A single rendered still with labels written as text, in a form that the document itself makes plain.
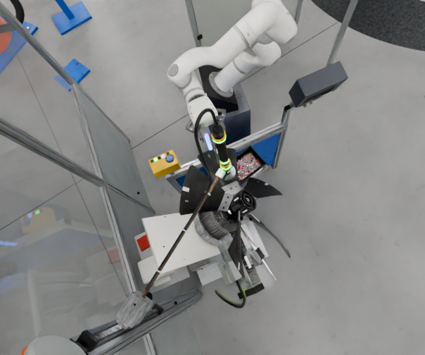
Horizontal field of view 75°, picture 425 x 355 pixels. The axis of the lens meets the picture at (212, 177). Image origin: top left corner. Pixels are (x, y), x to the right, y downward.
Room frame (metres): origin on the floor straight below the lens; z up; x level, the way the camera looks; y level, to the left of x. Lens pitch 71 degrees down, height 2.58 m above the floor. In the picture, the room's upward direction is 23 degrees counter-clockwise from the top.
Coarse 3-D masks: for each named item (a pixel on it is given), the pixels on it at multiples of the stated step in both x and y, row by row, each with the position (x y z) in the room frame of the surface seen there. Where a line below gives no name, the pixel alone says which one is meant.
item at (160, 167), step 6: (156, 156) 0.79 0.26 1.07; (174, 156) 0.74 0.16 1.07; (150, 162) 0.77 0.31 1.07; (156, 162) 0.75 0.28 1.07; (162, 162) 0.74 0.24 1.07; (168, 162) 0.72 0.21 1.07; (174, 162) 0.71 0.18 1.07; (156, 168) 0.71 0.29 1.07; (162, 168) 0.70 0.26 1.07; (168, 168) 0.69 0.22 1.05; (174, 168) 0.69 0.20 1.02; (156, 174) 0.69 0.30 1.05; (162, 174) 0.69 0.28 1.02
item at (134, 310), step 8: (136, 296) 0.06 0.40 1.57; (128, 304) 0.04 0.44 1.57; (136, 304) 0.03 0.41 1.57; (144, 304) 0.02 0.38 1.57; (120, 312) 0.03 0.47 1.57; (128, 312) 0.02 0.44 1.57; (136, 312) 0.01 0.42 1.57; (144, 312) 0.00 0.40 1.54; (120, 320) 0.00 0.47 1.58; (128, 320) -0.01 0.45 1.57; (136, 320) -0.02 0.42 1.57; (128, 328) -0.03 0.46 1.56
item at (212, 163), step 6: (210, 150) 0.64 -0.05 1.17; (228, 150) 0.62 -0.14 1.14; (234, 150) 0.61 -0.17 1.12; (198, 156) 0.63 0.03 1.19; (204, 156) 0.62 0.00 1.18; (234, 156) 0.56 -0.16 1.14; (210, 162) 0.57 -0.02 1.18; (216, 162) 0.56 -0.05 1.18; (234, 162) 0.53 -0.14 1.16; (210, 168) 0.54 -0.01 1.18; (216, 168) 0.53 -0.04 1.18; (222, 180) 0.45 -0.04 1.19; (228, 180) 0.44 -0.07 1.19; (234, 180) 0.42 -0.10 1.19; (222, 186) 0.42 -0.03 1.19
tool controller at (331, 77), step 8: (336, 64) 0.79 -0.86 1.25; (320, 72) 0.78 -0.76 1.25; (328, 72) 0.77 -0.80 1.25; (336, 72) 0.75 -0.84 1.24; (344, 72) 0.74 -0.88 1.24; (296, 80) 0.80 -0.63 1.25; (304, 80) 0.78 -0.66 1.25; (312, 80) 0.76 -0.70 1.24; (320, 80) 0.74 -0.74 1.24; (328, 80) 0.73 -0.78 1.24; (336, 80) 0.71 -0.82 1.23; (344, 80) 0.70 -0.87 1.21; (296, 88) 0.78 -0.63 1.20; (304, 88) 0.74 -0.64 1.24; (312, 88) 0.72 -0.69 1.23; (320, 88) 0.70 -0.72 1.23; (328, 88) 0.70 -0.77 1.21; (336, 88) 0.73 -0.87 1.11; (296, 96) 0.76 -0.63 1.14; (304, 96) 0.70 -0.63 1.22; (312, 96) 0.70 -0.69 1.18; (320, 96) 0.73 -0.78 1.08; (296, 104) 0.74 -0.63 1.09; (304, 104) 0.72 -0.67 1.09
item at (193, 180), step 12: (192, 168) 0.47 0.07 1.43; (192, 180) 0.43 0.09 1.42; (204, 180) 0.42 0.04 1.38; (192, 192) 0.38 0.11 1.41; (204, 192) 0.37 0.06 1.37; (216, 192) 0.36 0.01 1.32; (180, 204) 0.34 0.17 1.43; (192, 204) 0.34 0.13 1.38; (204, 204) 0.33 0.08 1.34; (216, 204) 0.32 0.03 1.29
